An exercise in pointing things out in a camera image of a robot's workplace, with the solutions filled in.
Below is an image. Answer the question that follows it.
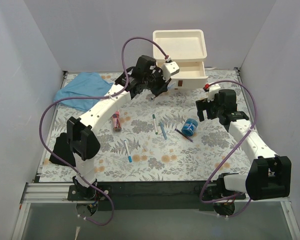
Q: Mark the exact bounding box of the green-capped white marker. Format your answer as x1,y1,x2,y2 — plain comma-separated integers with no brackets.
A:
152,114,159,135

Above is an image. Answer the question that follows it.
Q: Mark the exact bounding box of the white drawer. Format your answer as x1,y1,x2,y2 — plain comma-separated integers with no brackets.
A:
170,61,208,90

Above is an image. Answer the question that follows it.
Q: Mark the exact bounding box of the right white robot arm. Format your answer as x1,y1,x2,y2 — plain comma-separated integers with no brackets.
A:
196,85,292,201

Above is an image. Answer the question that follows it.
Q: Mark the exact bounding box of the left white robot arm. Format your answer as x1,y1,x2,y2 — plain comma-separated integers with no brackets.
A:
66,55,180,200

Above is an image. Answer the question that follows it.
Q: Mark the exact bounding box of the blue round jar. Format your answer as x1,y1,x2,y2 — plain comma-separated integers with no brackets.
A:
181,118,198,137

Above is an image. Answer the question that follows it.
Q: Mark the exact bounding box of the purple pen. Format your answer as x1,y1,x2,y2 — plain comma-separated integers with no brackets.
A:
174,128,193,143

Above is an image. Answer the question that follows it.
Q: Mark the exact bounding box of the blue marker pen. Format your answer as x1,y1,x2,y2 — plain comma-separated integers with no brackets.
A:
159,121,168,140

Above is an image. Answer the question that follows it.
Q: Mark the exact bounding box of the white three-drawer organizer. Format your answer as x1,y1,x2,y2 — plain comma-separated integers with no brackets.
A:
152,29,209,91

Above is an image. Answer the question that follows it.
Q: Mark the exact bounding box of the floral table mat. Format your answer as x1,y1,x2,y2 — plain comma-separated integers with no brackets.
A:
38,69,270,182

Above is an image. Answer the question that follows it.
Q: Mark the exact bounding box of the pink-capped clear tube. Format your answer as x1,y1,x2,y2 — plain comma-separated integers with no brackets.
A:
112,110,122,132

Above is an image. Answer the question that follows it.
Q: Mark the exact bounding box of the blue cloth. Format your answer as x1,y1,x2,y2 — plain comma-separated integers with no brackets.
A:
53,72,113,112

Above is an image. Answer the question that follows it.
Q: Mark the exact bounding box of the white marker blue cap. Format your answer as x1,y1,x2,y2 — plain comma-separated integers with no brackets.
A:
123,140,132,163

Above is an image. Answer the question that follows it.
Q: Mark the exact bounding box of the black cloth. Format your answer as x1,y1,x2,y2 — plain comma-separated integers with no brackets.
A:
53,132,76,167

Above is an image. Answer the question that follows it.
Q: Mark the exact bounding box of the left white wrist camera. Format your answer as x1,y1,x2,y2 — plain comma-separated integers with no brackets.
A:
160,60,180,81

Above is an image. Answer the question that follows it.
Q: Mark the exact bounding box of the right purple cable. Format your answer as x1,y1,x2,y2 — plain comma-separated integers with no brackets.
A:
199,80,259,219

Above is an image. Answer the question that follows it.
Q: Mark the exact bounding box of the purple cable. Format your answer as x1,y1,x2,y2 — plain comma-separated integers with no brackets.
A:
39,37,172,226
199,80,259,219

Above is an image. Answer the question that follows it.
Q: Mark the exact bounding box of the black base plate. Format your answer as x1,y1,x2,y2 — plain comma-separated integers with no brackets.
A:
67,180,234,211

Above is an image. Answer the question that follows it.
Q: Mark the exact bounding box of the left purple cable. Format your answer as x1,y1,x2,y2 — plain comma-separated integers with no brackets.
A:
39,37,172,226

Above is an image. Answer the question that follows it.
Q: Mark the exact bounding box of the aluminium front rail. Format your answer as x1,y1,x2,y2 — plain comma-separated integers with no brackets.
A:
12,181,300,240

